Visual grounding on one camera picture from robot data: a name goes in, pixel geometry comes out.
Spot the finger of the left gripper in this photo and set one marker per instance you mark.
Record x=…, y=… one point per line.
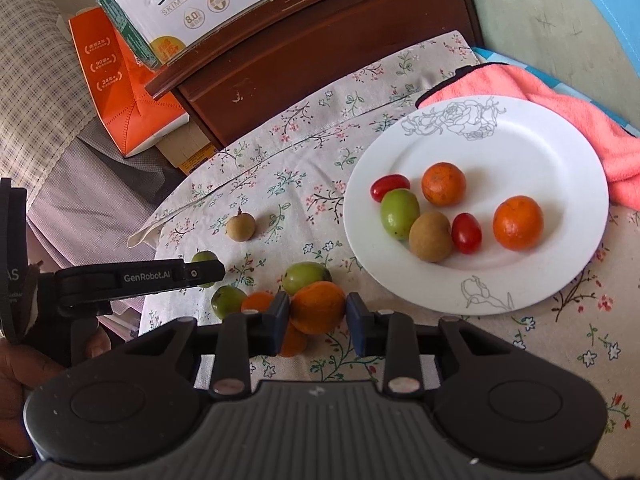
x=202, y=273

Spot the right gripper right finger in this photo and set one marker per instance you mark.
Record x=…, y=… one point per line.
x=389, y=335

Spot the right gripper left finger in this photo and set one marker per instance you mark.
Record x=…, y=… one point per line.
x=243, y=336

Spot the red cherry tomato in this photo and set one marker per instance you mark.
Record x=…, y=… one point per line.
x=466, y=233
x=390, y=182

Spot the orange mandarin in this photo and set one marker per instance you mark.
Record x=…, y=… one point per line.
x=518, y=223
x=259, y=301
x=294, y=342
x=318, y=308

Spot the person's left hand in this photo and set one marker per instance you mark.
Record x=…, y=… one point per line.
x=22, y=369

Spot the green jujube left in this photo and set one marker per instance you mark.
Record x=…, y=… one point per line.
x=205, y=255

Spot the green jujube with dimple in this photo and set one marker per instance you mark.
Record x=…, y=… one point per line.
x=227, y=300

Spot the brown longan with stem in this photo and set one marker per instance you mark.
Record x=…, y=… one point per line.
x=241, y=227

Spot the green jujube right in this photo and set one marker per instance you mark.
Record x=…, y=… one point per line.
x=302, y=274

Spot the checked grey fabric cover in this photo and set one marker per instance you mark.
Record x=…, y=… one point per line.
x=84, y=199

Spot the floral tablecloth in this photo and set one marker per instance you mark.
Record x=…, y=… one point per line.
x=291, y=175

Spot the green jujube on plate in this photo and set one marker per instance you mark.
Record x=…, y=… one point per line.
x=399, y=210

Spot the brown cardboard box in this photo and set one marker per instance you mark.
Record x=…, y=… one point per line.
x=186, y=148

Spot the small orange on plate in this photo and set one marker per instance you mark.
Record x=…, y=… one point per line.
x=443, y=184

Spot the orange paper bag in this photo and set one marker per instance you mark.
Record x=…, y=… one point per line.
x=116, y=82

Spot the white floral plate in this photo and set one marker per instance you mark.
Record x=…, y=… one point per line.
x=505, y=147

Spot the pink towel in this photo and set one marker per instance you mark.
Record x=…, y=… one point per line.
x=617, y=150

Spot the dark wooden cabinet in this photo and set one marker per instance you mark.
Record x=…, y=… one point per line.
x=269, y=58

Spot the green grey cushion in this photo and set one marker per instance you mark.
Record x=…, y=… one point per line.
x=569, y=40

